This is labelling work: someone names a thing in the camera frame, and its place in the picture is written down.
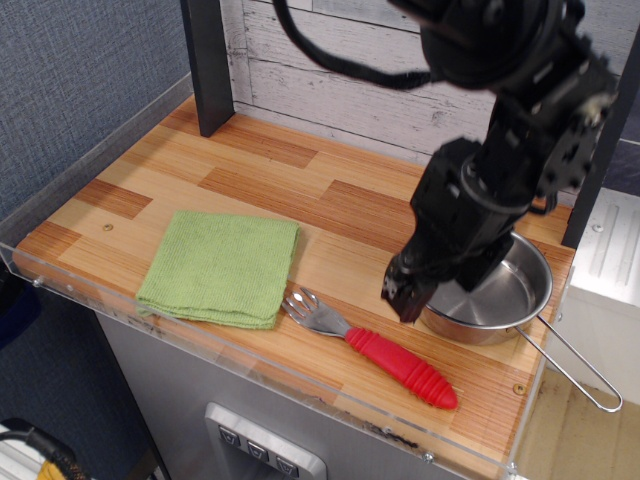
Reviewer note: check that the dark grey right post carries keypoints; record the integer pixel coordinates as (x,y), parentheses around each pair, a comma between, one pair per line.
(586,199)

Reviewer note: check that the white ribbed side unit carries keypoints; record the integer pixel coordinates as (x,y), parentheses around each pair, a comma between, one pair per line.
(599,313)

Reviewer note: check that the clear acrylic guard rail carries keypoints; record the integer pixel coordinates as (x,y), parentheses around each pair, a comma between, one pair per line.
(91,234)

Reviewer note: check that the small stainless steel pot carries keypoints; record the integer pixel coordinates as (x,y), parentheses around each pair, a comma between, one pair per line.
(503,306)

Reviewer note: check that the red handled metal fork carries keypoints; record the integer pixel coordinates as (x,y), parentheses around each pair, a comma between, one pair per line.
(412,372)

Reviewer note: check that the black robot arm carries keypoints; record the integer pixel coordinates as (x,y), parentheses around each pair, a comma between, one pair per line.
(553,95)

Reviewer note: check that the yellow and black object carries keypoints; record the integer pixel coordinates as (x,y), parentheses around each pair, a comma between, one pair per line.
(31,453)

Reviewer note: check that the silver toy dispenser panel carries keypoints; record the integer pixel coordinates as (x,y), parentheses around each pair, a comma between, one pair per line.
(261,445)

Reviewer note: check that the dark grey post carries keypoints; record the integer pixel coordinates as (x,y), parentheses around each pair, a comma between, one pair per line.
(586,199)
(206,45)

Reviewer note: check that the dark grey left post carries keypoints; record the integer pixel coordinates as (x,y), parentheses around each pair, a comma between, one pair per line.
(206,45)

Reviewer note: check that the folded green cloth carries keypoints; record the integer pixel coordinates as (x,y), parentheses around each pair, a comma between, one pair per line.
(226,269)

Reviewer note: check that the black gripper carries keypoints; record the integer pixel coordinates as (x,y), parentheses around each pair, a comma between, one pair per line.
(462,232)

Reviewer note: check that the grey toy kitchen cabinet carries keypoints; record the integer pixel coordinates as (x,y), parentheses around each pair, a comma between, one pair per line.
(172,386)

